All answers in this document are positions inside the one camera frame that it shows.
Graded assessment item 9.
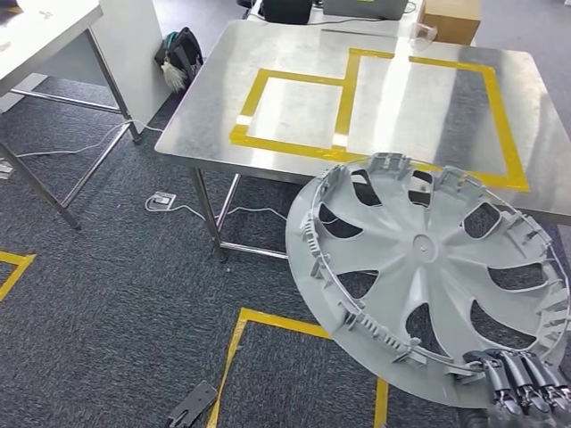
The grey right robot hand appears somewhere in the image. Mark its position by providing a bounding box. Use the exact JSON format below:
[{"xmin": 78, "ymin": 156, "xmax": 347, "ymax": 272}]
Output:
[{"xmin": 456, "ymin": 348, "xmax": 571, "ymax": 428}]

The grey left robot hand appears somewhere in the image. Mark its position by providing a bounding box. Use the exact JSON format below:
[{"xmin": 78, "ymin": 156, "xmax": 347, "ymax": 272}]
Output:
[{"xmin": 164, "ymin": 380, "xmax": 219, "ymax": 428}]

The grey plastic wheel cover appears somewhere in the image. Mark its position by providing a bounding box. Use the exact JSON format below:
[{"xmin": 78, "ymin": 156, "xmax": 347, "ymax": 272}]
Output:
[{"xmin": 285, "ymin": 152, "xmax": 571, "ymax": 410}]

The steel workbench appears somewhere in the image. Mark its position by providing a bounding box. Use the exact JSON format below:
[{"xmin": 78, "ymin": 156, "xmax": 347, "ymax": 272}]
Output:
[{"xmin": 153, "ymin": 19, "xmax": 571, "ymax": 262}]

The silver socket plate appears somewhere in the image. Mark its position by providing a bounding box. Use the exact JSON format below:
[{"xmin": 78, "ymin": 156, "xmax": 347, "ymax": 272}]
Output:
[{"xmin": 145, "ymin": 192, "xmax": 177, "ymax": 212}]

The black bag with tassel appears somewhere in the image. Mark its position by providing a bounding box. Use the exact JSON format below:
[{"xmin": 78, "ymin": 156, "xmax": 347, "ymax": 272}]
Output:
[{"xmin": 153, "ymin": 26, "xmax": 205, "ymax": 94}]

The clear plastic wrapper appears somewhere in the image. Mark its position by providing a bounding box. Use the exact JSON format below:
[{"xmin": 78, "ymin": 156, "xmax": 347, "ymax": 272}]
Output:
[{"xmin": 409, "ymin": 22, "xmax": 439, "ymax": 54}]

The brown cardboard box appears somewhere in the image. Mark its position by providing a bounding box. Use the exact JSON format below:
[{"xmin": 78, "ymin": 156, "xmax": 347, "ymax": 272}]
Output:
[{"xmin": 419, "ymin": 0, "xmax": 483, "ymax": 46}]

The white table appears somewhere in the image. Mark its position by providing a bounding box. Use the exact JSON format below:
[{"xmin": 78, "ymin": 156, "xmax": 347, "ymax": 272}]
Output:
[{"xmin": 245, "ymin": 0, "xmax": 476, "ymax": 39}]

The white desk with steel legs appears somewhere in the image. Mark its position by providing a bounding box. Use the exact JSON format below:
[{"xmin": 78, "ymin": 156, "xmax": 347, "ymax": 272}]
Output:
[{"xmin": 0, "ymin": 0, "xmax": 172, "ymax": 232}]

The white cable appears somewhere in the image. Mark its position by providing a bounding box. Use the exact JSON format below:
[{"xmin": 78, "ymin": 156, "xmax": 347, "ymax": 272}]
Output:
[
  {"xmin": 16, "ymin": 119, "xmax": 165, "ymax": 160},
  {"xmin": 145, "ymin": 192, "xmax": 289, "ymax": 225}
]

